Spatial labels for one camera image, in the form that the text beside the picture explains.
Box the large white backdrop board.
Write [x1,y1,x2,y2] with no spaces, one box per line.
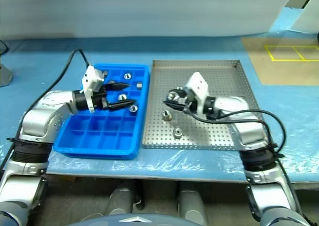
[0,0,310,41]

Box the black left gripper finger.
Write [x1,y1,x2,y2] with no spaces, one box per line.
[104,81,132,91]
[107,99,138,111]

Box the blue-grey rounded shell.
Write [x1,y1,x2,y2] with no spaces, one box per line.
[67,212,197,226]

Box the blue plastic compartment tray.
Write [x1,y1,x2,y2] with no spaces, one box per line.
[53,63,151,161]

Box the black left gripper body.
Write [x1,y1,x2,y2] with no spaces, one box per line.
[92,85,112,111]

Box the small white panel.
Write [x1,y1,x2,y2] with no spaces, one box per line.
[290,0,319,34]

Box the perforated steel tray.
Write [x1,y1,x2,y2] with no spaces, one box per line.
[142,59,265,151]

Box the yellow tape marking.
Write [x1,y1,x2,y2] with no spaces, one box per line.
[264,45,319,62]

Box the blue table cover sheet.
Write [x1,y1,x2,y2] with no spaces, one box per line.
[0,6,319,183]

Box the grey perforated metal stand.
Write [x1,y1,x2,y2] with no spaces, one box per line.
[0,61,13,87]

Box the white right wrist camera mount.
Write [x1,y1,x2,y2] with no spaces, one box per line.
[185,71,210,117]

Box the grey rounded cylinder shape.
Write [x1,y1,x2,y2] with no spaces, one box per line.
[178,190,207,226]
[104,186,134,219]

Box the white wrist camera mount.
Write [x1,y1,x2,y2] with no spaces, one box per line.
[185,71,210,117]
[81,65,105,113]

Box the brown cardboard sheet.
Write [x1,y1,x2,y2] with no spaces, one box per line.
[241,37,319,86]

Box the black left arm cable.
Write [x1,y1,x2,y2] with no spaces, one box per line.
[0,48,90,172]

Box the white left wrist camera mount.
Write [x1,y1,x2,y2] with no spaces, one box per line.
[81,65,105,113]

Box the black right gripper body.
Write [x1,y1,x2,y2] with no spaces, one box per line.
[177,86,198,114]

